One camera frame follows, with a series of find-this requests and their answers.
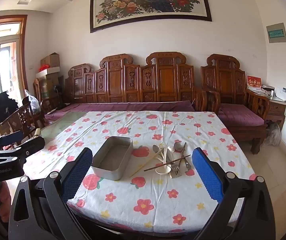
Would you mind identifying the black standing fan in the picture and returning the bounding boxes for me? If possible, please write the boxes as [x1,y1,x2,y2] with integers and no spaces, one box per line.
[53,84,64,110]

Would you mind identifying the floral strawberry tablecloth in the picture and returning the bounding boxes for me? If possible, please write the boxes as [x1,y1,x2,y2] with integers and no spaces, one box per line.
[23,110,257,233]

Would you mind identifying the clear plastic bag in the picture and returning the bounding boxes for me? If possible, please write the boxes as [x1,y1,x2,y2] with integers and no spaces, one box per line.
[24,89,41,114]

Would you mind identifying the purple sofa cushion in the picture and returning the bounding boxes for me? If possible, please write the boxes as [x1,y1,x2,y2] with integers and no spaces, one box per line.
[44,100,196,125]

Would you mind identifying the green wall panel box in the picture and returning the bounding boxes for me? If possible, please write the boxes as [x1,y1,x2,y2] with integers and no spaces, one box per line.
[266,23,286,44]

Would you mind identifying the white-rimmed cardboard box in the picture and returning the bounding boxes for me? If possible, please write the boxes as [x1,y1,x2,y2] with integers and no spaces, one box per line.
[36,67,64,101]

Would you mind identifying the purple armchair cushion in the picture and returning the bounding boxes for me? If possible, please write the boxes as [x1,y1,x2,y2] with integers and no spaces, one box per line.
[218,103,265,127]

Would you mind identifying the large metal fork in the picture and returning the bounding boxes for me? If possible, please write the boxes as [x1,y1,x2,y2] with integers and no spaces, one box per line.
[170,150,182,179]

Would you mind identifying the light wooden chopstick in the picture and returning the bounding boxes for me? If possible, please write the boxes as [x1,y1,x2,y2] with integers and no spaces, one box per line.
[129,151,161,178]

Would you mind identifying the brown cardboard box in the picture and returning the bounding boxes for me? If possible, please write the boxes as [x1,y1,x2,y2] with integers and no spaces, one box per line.
[41,52,61,68]

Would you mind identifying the grey plastic bag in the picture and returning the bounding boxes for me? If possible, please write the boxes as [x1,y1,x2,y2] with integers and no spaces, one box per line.
[264,122,282,147]

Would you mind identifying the carved wooden sofa bench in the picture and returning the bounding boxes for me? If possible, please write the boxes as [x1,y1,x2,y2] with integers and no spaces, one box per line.
[64,52,221,113]

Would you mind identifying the thin white plastic spoon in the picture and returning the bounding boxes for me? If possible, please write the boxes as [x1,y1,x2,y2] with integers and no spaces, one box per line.
[155,145,175,174]

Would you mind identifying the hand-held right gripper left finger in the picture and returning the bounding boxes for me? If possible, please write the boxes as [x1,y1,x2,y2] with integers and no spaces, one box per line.
[8,147,93,240]

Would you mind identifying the metal spoon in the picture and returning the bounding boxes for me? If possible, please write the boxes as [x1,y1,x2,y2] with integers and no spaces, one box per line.
[152,144,162,160]
[173,142,184,167]

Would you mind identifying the rectangular metal tray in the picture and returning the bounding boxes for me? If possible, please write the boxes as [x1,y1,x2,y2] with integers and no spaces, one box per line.
[90,136,134,181]

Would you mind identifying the black clothing pile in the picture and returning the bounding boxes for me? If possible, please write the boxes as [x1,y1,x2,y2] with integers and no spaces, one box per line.
[0,91,19,137]

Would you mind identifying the wooden side table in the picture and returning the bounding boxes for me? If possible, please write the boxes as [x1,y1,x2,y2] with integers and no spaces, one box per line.
[255,90,286,132]

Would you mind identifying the white telephone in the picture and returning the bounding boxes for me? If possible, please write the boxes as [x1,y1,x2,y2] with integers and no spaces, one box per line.
[274,87,286,101]

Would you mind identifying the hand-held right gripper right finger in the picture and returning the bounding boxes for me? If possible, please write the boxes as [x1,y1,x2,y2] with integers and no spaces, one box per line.
[192,147,276,240]

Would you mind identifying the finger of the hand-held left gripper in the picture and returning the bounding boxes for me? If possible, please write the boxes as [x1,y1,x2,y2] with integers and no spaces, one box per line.
[0,130,25,153]
[15,136,46,158]

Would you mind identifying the carved wooden armchair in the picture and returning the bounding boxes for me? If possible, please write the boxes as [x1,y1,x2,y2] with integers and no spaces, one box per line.
[200,54,271,155]

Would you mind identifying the dark brown chopstick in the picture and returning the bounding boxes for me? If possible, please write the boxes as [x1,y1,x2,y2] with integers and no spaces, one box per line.
[143,154,191,172]

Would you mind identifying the framed peacock flower painting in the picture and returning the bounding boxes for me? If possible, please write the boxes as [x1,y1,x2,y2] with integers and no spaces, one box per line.
[90,0,213,33]

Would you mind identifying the red desk card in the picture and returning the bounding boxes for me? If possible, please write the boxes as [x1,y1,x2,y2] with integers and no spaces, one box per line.
[247,75,261,91]

